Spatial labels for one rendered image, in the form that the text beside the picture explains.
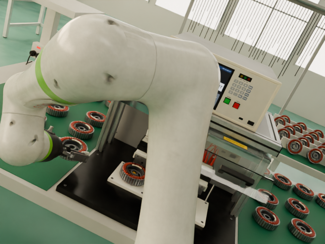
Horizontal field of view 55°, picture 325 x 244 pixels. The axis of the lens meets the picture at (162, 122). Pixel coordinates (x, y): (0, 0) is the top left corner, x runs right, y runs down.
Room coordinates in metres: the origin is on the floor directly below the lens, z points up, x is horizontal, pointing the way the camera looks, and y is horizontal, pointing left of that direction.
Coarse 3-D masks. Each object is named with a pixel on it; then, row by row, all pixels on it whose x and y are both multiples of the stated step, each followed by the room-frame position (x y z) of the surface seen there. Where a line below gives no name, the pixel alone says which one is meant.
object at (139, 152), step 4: (144, 136) 1.14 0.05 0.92; (140, 140) 1.09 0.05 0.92; (144, 140) 1.10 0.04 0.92; (140, 144) 1.09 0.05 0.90; (144, 144) 1.09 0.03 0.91; (136, 148) 1.09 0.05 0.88; (140, 148) 1.09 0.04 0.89; (144, 148) 1.09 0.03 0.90; (136, 152) 1.07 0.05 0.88; (140, 152) 1.07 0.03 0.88; (144, 152) 1.08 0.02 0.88; (144, 156) 1.07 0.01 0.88
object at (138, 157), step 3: (135, 156) 1.17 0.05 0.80; (138, 156) 1.17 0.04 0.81; (141, 156) 1.16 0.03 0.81; (135, 159) 1.17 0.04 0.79; (138, 159) 1.17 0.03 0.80; (141, 159) 1.16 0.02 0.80; (144, 159) 1.16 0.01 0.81; (135, 162) 1.17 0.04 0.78; (138, 162) 1.16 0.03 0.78; (141, 162) 1.16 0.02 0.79; (144, 162) 1.16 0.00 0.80; (141, 165) 1.16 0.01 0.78; (144, 165) 1.16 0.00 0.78
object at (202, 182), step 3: (201, 174) 1.07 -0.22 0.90; (201, 177) 1.06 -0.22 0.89; (204, 177) 1.06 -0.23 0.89; (207, 177) 1.06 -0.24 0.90; (201, 180) 1.06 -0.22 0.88; (204, 180) 1.06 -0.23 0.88; (207, 180) 1.06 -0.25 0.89; (210, 180) 1.06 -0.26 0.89; (201, 183) 1.04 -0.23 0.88; (204, 183) 1.04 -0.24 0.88
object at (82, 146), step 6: (60, 138) 0.97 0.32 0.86; (66, 138) 0.99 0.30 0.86; (72, 138) 1.01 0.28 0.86; (66, 144) 0.99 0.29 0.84; (72, 144) 0.98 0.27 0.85; (78, 144) 1.00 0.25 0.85; (84, 144) 1.00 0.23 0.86; (78, 150) 0.95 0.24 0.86; (84, 150) 0.96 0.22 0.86; (60, 156) 0.92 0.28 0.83; (66, 156) 0.92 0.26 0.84
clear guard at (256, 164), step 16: (208, 144) 0.97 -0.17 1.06; (224, 144) 1.03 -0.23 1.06; (208, 160) 0.90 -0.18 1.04; (224, 160) 0.91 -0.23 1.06; (240, 160) 0.95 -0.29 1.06; (256, 160) 1.01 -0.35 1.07; (208, 176) 0.87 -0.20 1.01; (224, 176) 0.88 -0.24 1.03; (256, 176) 0.90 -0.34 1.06; (272, 176) 0.93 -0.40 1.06; (240, 192) 0.86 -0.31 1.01; (256, 192) 0.87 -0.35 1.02
